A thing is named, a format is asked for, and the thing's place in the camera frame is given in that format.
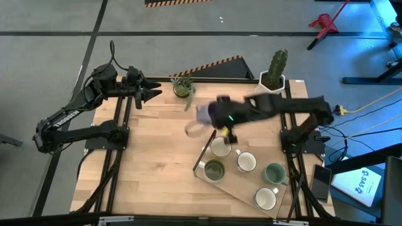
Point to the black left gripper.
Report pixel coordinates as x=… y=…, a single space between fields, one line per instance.
x=136 y=84

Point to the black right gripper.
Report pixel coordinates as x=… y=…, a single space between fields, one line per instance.
x=232 y=113

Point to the purple coffee mug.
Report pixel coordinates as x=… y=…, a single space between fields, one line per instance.
x=203 y=114

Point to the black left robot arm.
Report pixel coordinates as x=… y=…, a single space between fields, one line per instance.
x=67 y=115

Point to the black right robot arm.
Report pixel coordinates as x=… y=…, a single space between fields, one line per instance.
x=298 y=105

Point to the plain white coffee mug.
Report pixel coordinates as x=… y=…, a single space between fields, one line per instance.
x=246 y=161

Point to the green coffee mug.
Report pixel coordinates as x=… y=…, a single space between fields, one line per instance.
x=274 y=174

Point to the small potted succulent plant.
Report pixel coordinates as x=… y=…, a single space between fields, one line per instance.
x=182 y=89

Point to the black ramp striped edge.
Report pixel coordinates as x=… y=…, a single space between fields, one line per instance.
x=226 y=69

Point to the cactus in white pot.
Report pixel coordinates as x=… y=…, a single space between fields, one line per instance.
x=272 y=80

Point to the white mug olive inside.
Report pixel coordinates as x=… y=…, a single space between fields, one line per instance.
x=214 y=171

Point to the wooden tray black edge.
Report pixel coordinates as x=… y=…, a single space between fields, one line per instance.
x=238 y=185

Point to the striped floor strip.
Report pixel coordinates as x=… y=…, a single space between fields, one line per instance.
x=176 y=2

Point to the blue patterned white mug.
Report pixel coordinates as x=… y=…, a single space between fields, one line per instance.
x=265 y=198

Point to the black smartphone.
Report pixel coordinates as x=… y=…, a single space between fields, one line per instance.
x=321 y=182

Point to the red floor stand with pole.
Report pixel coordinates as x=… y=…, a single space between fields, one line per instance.
x=325 y=23

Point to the black desk beam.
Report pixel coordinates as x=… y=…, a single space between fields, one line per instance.
x=364 y=160

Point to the white box with logo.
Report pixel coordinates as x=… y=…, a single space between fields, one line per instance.
x=356 y=185

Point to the grey chair leg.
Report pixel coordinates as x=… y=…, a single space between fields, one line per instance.
x=9 y=139

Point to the person's foot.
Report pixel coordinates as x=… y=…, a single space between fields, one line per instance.
x=396 y=27
x=395 y=63

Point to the black upright panel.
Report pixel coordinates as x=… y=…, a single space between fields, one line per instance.
x=392 y=191

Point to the black rail with silver brackets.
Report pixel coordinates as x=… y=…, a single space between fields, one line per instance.
x=188 y=220

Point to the black desk leg frame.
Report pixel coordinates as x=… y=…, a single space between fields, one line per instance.
x=384 y=19

